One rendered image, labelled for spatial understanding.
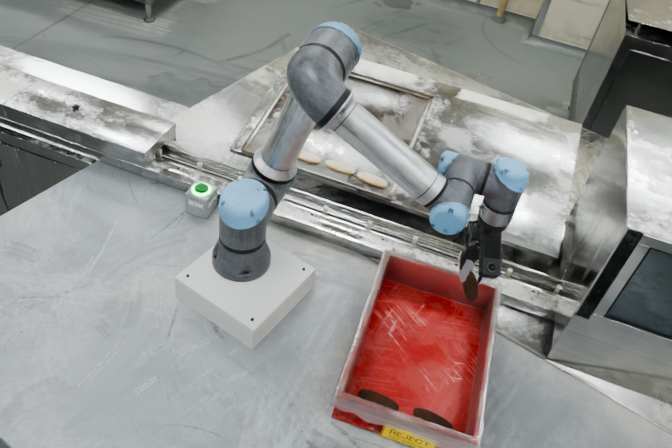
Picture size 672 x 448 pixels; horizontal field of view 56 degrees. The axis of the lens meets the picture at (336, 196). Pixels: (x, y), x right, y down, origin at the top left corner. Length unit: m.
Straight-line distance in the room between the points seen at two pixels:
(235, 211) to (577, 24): 3.99
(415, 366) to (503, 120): 0.99
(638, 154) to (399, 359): 0.76
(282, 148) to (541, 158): 0.99
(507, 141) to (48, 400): 1.54
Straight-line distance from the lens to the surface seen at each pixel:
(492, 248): 1.49
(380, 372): 1.60
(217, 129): 2.22
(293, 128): 1.46
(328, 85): 1.23
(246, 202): 1.49
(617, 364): 1.75
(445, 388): 1.61
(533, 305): 1.82
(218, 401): 1.52
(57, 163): 2.24
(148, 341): 1.62
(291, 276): 1.64
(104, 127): 2.08
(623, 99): 3.41
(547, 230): 1.99
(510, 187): 1.40
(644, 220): 1.49
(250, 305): 1.58
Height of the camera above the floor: 2.14
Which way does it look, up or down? 41 degrees down
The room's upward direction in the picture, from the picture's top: 10 degrees clockwise
